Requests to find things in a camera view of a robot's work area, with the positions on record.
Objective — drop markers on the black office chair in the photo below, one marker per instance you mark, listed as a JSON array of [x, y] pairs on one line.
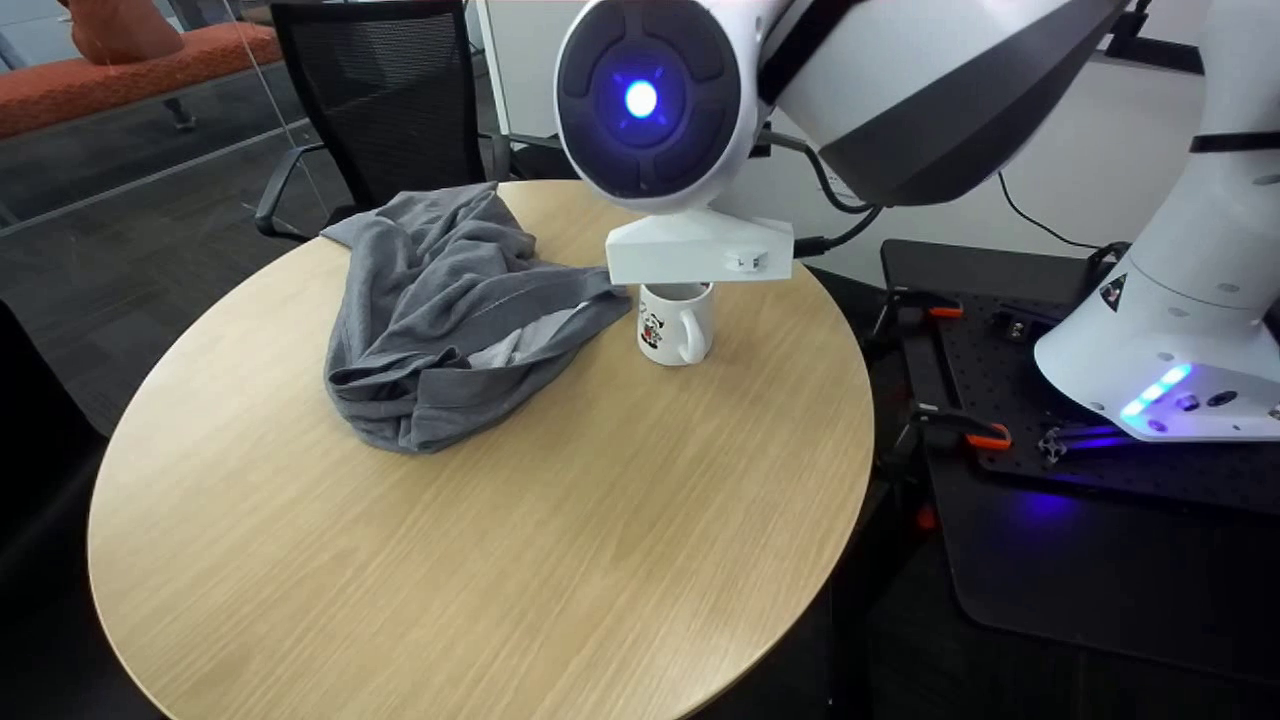
[[391, 99]]

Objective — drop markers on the round wooden table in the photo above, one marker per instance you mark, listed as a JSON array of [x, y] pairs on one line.
[[619, 550]]

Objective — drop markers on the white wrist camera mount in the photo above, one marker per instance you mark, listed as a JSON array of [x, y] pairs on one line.
[[698, 249]]

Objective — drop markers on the white ceramic mug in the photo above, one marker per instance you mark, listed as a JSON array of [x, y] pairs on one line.
[[674, 320]]

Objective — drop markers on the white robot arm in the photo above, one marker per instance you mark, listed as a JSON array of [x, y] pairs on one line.
[[912, 101]]

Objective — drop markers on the orange sofa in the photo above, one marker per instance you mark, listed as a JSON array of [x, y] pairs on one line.
[[127, 53]]

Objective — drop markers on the grey crumpled cloth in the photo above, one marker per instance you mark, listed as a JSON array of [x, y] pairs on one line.
[[449, 318]]

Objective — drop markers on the orange handled clamp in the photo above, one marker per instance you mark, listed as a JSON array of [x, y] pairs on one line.
[[970, 429]]

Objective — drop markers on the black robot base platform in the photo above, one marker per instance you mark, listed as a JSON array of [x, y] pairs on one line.
[[1079, 532]]

